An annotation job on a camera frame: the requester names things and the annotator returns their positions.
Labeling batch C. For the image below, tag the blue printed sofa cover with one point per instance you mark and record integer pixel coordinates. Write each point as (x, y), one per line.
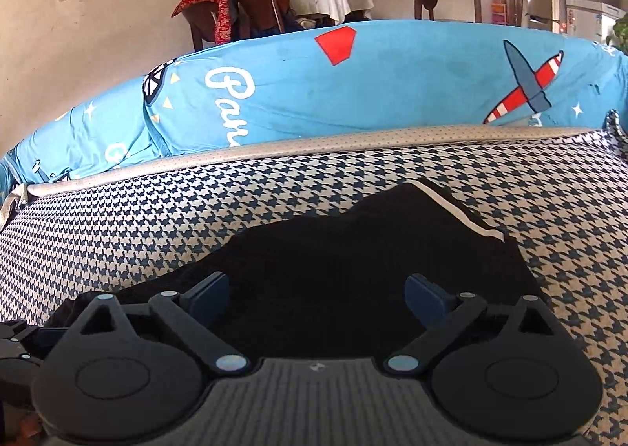
(392, 83)

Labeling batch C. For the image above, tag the green potted plant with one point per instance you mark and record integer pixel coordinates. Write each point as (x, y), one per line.
(619, 36)

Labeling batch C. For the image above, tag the black garment with white stripes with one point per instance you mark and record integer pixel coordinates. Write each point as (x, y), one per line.
(319, 254)

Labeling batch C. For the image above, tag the storage rack with colourful items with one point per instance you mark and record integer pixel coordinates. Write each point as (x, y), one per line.
(498, 7)

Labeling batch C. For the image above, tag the blue white houndstooth sofa mat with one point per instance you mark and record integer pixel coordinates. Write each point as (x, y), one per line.
(147, 210)

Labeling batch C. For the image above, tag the red floral cloth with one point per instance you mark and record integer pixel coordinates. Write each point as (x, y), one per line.
(216, 2)

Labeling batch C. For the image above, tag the white chest freezer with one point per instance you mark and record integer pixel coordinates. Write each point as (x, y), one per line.
(593, 19)

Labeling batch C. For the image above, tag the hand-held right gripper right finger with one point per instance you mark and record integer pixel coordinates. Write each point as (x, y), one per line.
(427, 299)

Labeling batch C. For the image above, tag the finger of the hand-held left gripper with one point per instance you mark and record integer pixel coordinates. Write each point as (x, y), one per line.
(17, 380)
(19, 340)

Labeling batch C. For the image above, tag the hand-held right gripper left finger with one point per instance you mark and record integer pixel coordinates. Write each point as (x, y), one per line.
(206, 296)

